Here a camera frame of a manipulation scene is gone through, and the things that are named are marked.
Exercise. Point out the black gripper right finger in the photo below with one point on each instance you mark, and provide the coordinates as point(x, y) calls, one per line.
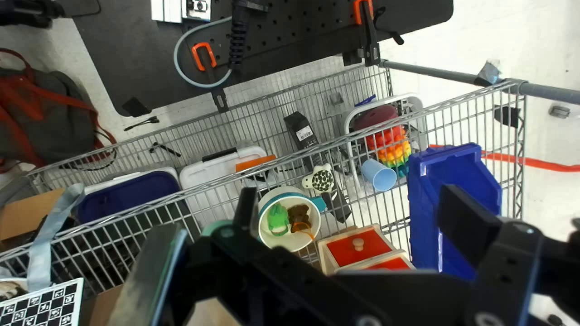
point(469, 224)

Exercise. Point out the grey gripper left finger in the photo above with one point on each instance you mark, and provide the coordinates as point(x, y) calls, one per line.
point(148, 274)

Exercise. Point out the light blue plastic cup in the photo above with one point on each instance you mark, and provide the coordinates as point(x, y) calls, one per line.
point(380, 176)

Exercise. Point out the container with dark blue lid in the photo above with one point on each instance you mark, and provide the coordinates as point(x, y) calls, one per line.
point(128, 193)

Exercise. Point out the blue plastic storage bin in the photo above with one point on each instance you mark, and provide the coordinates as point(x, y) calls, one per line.
point(454, 175)

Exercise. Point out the brown cardboard sheet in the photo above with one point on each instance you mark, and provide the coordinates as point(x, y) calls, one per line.
point(106, 309)

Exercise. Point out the black white checkerboard card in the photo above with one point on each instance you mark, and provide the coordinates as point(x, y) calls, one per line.
point(43, 305)

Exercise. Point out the red wooden box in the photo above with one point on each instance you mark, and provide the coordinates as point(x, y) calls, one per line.
point(356, 247)

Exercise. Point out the black object behind basket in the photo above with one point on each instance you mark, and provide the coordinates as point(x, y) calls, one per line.
point(509, 115)

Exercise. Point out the brown cardboard box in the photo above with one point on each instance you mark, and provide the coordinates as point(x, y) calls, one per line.
point(25, 215)

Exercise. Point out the green plush toy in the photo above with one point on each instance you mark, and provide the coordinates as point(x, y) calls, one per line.
point(278, 218)

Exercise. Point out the white plastic tub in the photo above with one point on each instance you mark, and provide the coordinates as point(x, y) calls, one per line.
point(387, 100)

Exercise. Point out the grey metal pole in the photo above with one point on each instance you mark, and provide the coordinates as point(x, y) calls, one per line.
point(436, 73)

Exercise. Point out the white toy with dark spots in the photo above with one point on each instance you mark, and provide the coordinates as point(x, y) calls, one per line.
point(320, 178)

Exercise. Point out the blue pen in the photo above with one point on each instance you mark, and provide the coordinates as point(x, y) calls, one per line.
point(365, 100)

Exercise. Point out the brown plush toy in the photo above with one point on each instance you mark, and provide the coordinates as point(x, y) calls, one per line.
point(300, 218)

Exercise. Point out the black remote control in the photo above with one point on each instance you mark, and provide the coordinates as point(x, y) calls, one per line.
point(300, 129)

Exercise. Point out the orange clamp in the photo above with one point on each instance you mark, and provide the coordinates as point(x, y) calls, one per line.
point(358, 10)
point(197, 57)

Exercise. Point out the black perforated breadboard table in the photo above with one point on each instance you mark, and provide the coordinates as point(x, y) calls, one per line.
point(291, 37)

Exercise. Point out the white label block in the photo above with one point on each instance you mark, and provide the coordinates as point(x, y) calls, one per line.
point(173, 10)

